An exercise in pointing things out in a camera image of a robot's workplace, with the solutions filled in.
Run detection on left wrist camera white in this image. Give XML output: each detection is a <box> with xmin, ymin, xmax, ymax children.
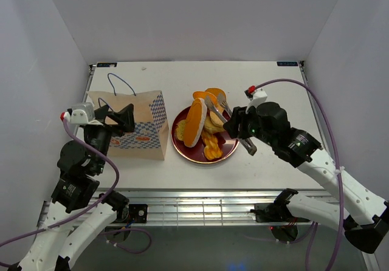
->
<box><xmin>60</xmin><ymin>102</ymin><xmax>95</xmax><ymax>125</ymax></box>

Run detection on purple cable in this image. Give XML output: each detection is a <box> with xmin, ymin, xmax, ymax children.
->
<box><xmin>0</xmin><ymin>120</ymin><xmax>153</xmax><ymax>267</ymax></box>
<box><xmin>243</xmin><ymin>78</ymin><xmax>346</xmax><ymax>271</ymax></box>

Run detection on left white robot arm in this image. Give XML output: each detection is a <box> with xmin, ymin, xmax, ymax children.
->
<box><xmin>8</xmin><ymin>103</ymin><xmax>135</xmax><ymax>270</ymax></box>

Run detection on dark red round plate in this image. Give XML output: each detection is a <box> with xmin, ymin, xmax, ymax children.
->
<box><xmin>171</xmin><ymin>107</ymin><xmax>240</xmax><ymax>165</ymax></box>

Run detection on orange round bun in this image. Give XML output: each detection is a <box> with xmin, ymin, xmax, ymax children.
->
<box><xmin>192</xmin><ymin>91</ymin><xmax>218</xmax><ymax>106</ymax></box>
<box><xmin>205</xmin><ymin>87</ymin><xmax>227</xmax><ymax>105</ymax></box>

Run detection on orange twisted bread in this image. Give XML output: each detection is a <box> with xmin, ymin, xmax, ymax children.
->
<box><xmin>201</xmin><ymin>131</ymin><xmax>222</xmax><ymax>160</ymax></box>

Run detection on yellow flat bread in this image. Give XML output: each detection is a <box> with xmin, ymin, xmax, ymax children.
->
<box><xmin>204</xmin><ymin>116</ymin><xmax>225</xmax><ymax>134</ymax></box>

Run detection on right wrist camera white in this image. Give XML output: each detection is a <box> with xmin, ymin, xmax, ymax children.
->
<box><xmin>244</xmin><ymin>86</ymin><xmax>267</xmax><ymax>114</ymax></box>

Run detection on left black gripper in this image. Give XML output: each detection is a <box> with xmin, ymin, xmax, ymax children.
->
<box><xmin>88</xmin><ymin>102</ymin><xmax>136</xmax><ymax>173</ymax></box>

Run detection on aluminium frame rail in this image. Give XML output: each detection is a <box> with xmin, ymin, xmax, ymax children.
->
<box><xmin>38</xmin><ymin>188</ymin><xmax>365</xmax><ymax>228</ymax></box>

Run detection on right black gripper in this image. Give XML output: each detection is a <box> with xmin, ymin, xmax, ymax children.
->
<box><xmin>222</xmin><ymin>103</ymin><xmax>275</xmax><ymax>147</ymax></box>

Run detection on long orange bread loaf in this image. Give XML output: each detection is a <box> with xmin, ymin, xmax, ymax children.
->
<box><xmin>184</xmin><ymin>98</ymin><xmax>207</xmax><ymax>148</ymax></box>

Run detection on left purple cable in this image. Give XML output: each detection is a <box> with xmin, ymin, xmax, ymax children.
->
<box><xmin>0</xmin><ymin>120</ymin><xmax>153</xmax><ymax>267</ymax></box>

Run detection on tan croissant bread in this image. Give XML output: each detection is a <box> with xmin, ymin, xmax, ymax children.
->
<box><xmin>209</xmin><ymin>111</ymin><xmax>227</xmax><ymax>127</ymax></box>

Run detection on metal serving tongs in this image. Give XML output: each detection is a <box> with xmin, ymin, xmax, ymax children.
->
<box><xmin>204</xmin><ymin>94</ymin><xmax>256</xmax><ymax>156</ymax></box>

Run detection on paper bag with blue checks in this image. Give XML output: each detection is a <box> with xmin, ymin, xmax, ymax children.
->
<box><xmin>88</xmin><ymin>72</ymin><xmax>169</xmax><ymax>160</ymax></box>

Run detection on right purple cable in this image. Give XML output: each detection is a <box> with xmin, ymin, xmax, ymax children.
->
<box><xmin>243</xmin><ymin>78</ymin><xmax>346</xmax><ymax>271</ymax></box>

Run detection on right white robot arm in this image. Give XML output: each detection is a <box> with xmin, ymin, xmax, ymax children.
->
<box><xmin>223</xmin><ymin>102</ymin><xmax>388</xmax><ymax>254</ymax></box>

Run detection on green speckled bread slice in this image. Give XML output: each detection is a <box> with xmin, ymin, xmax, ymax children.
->
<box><xmin>174</xmin><ymin>119</ymin><xmax>186</xmax><ymax>141</ymax></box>

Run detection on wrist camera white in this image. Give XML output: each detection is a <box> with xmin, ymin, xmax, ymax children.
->
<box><xmin>244</xmin><ymin>86</ymin><xmax>267</xmax><ymax>114</ymax></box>
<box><xmin>60</xmin><ymin>102</ymin><xmax>95</xmax><ymax>125</ymax></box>

